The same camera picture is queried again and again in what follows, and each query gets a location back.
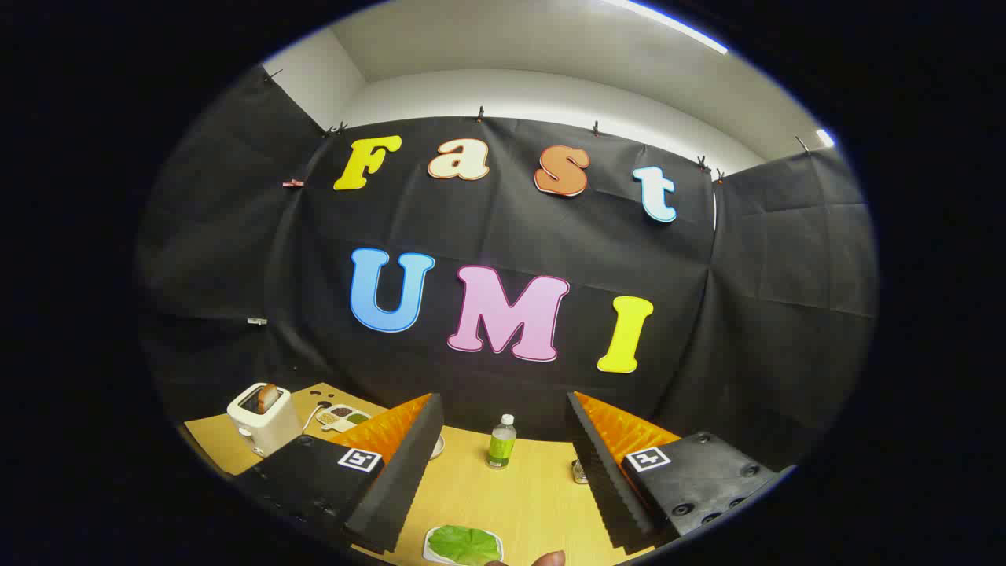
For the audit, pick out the white divided dish with beans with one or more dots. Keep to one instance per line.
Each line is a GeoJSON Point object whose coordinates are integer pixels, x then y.
{"type": "Point", "coordinates": [343, 415]}

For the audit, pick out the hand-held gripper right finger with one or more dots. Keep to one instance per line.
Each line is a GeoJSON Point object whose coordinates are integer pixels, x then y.
{"type": "Point", "coordinates": [601, 472]}

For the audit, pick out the bread slice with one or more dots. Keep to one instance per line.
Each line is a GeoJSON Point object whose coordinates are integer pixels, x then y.
{"type": "Point", "coordinates": [266, 397]}

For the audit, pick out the white toaster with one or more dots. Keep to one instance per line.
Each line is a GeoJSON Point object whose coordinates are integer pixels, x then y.
{"type": "Point", "coordinates": [271, 431]}

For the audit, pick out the green drink bottle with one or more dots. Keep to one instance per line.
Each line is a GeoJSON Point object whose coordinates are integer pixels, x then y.
{"type": "Point", "coordinates": [501, 448]}

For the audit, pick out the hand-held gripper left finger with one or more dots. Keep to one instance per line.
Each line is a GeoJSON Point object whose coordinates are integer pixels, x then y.
{"type": "Point", "coordinates": [409, 472]}

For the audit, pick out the round white plate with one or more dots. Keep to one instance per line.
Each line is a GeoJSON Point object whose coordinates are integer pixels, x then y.
{"type": "Point", "coordinates": [436, 448]}

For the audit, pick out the white square plate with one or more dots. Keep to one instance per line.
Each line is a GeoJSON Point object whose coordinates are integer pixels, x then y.
{"type": "Point", "coordinates": [428, 553]}

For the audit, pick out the black backdrop cloth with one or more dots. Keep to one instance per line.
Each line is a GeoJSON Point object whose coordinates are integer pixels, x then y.
{"type": "Point", "coordinates": [503, 236]}

